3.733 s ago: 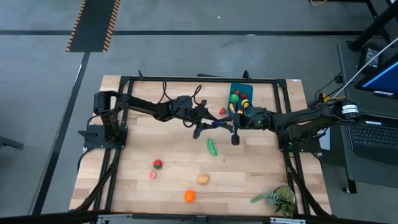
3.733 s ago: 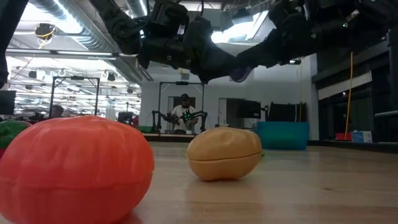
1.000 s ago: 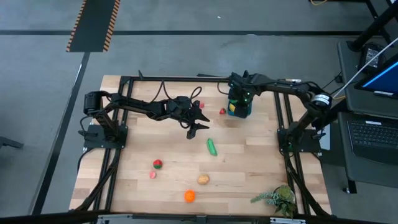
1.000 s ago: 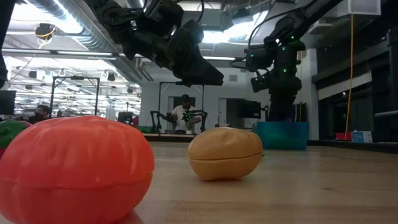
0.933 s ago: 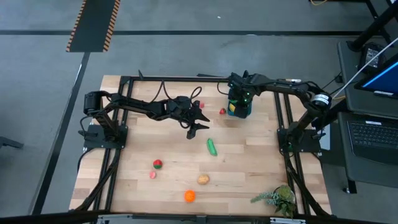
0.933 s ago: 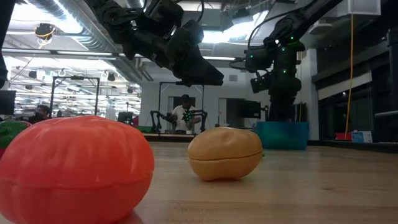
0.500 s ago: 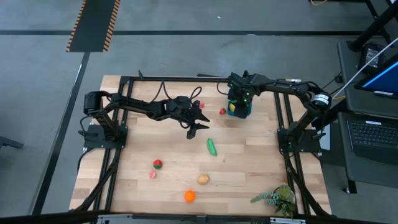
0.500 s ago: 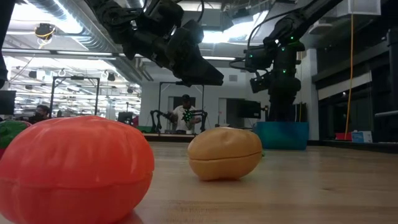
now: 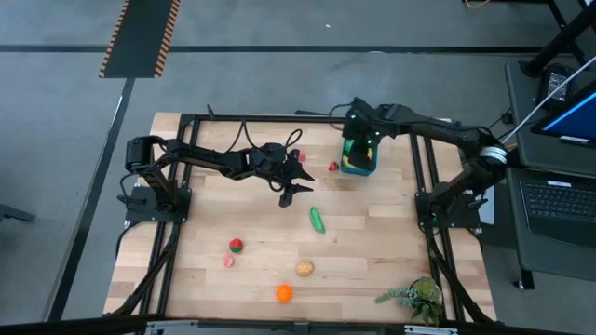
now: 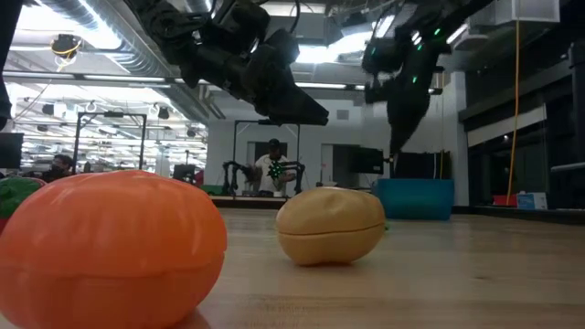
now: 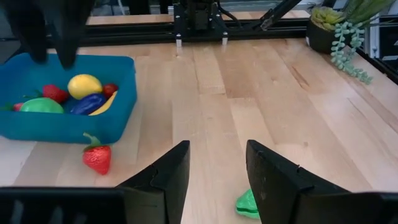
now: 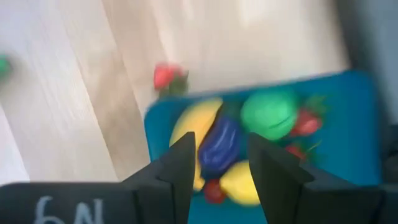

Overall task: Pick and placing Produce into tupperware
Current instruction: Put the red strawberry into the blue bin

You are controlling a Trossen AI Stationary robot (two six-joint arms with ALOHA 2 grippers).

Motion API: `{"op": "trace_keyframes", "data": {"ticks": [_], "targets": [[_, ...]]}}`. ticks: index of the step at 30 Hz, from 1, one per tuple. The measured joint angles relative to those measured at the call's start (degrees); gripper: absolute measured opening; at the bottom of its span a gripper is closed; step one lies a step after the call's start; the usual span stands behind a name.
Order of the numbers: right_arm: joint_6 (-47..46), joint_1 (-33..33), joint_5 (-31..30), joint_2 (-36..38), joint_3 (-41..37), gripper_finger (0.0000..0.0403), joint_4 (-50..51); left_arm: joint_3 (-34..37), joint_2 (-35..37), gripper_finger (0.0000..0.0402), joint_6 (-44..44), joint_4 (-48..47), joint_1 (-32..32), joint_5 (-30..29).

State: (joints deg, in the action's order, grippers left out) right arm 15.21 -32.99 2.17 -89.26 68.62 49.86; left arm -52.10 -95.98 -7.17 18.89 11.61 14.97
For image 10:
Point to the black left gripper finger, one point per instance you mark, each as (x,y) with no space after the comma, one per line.
(283,96)

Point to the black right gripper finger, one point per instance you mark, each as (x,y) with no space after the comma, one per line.
(407,114)

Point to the teal plastic tupperware container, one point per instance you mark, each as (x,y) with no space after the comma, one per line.
(411,198)

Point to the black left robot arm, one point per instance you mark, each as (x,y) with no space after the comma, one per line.
(169,27)

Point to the black background robot arm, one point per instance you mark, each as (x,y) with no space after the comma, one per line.
(235,176)
(294,173)

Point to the black panel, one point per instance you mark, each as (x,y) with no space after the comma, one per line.
(420,165)

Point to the black monitor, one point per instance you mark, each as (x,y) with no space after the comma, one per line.
(10,151)
(365,160)

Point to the person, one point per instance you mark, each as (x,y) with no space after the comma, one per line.
(59,166)
(269,171)

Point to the background wooden table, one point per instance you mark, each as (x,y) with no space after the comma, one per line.
(237,201)

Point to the green bin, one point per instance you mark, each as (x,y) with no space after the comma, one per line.
(211,190)

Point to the red bin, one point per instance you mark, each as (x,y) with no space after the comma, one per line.
(505,201)

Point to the tan toy potato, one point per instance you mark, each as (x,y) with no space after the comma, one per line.
(329,228)

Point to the blue box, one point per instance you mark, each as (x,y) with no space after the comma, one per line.
(532,201)

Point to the orange toy pumpkin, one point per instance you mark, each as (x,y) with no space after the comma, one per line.
(109,247)

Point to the black gantry frame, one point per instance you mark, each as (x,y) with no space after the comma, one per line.
(114,114)
(247,122)

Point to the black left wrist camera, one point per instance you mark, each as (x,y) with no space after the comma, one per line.
(242,20)

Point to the black post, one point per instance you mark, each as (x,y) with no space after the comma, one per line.
(5,45)

